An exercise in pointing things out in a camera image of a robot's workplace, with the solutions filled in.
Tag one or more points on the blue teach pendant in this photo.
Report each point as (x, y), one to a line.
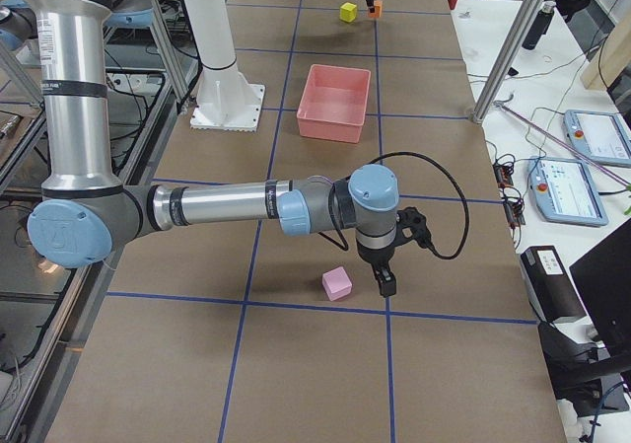
(564, 192)
(600, 136)

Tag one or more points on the pink foam block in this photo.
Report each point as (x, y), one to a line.
(336, 283)

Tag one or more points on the orange foam block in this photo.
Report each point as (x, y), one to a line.
(375, 10)

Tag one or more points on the yellow foam block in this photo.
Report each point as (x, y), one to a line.
(348, 12)

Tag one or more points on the aluminium frame post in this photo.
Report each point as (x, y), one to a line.
(507, 54)

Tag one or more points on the near blue teach pendant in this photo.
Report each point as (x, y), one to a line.
(564, 192)

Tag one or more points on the pink plastic bin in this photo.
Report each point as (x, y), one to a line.
(334, 103)

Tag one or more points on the black box with label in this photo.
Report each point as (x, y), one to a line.
(549, 287)

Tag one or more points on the far blue teach pendant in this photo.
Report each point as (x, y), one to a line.
(600, 136)

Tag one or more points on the black monitor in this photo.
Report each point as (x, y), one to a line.
(602, 277)

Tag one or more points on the white camera stand post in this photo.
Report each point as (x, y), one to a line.
(225, 100)

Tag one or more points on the black water bottle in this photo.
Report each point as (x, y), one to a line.
(540, 25)

